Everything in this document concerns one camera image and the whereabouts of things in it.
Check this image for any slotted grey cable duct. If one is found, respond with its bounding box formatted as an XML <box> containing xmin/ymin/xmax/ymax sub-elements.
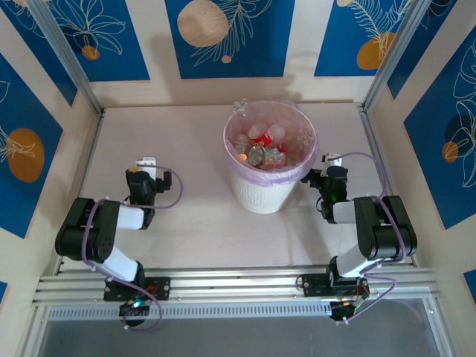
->
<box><xmin>46</xmin><ymin>300</ymin><xmax>334</xmax><ymax>321</ymax></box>

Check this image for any clear plastic bottle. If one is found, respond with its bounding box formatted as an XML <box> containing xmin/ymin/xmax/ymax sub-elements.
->
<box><xmin>230</xmin><ymin>97</ymin><xmax>261</xmax><ymax>119</ymax></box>

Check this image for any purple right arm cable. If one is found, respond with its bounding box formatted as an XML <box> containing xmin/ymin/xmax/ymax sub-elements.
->
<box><xmin>332</xmin><ymin>151</ymin><xmax>406</xmax><ymax>324</ymax></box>

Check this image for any aluminium frame post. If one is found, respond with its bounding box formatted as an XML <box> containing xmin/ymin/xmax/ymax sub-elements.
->
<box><xmin>28</xmin><ymin>0</ymin><xmax>106</xmax><ymax>117</ymax></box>
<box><xmin>362</xmin><ymin>0</ymin><xmax>458</xmax><ymax>112</ymax></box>

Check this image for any aluminium side rail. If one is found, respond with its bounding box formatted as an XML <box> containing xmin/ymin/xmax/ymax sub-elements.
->
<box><xmin>55</xmin><ymin>111</ymin><xmax>107</xmax><ymax>276</ymax></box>
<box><xmin>358</xmin><ymin>106</ymin><xmax>417</xmax><ymax>267</ymax></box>

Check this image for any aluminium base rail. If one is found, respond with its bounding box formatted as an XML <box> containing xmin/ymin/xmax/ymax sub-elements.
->
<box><xmin>31</xmin><ymin>264</ymin><xmax>437</xmax><ymax>309</ymax></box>

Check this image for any white plastic waste bin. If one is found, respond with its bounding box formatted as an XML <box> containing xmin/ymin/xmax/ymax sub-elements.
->
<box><xmin>222</xmin><ymin>100</ymin><xmax>318</xmax><ymax>216</ymax></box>

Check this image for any frosted bottle white cap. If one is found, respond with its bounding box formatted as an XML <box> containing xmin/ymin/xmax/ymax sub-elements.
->
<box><xmin>292</xmin><ymin>128</ymin><xmax>313</xmax><ymax>153</ymax></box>

